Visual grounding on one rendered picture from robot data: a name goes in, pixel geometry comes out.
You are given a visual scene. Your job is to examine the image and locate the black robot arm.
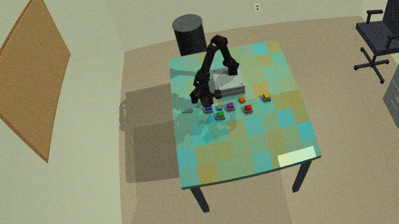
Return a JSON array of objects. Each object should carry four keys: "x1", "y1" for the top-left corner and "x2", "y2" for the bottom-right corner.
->
[{"x1": 190, "y1": 35, "x2": 239, "y2": 107}]

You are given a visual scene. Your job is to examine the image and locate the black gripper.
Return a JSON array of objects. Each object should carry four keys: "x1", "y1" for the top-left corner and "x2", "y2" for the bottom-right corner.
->
[{"x1": 191, "y1": 89, "x2": 222, "y2": 104}]

